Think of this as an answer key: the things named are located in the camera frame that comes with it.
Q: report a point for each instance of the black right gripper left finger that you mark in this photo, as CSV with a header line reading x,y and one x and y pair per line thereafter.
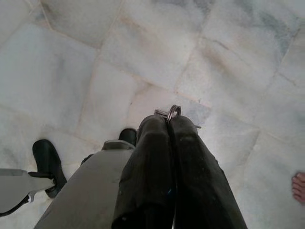
x,y
147,171

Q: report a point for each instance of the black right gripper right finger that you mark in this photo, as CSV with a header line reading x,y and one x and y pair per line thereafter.
x,y
197,181

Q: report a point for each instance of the silver right robot leg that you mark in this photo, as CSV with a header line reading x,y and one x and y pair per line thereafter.
x,y
90,186

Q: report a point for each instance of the silver robot leg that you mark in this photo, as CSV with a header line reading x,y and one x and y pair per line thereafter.
x,y
90,186
16,183

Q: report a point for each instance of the black left robot foot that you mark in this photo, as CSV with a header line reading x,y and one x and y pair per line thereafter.
x,y
47,157

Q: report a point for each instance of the bare person foot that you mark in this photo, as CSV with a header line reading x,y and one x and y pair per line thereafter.
x,y
299,188

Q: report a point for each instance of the silver left robot leg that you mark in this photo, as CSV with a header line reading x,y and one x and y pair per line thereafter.
x,y
16,183

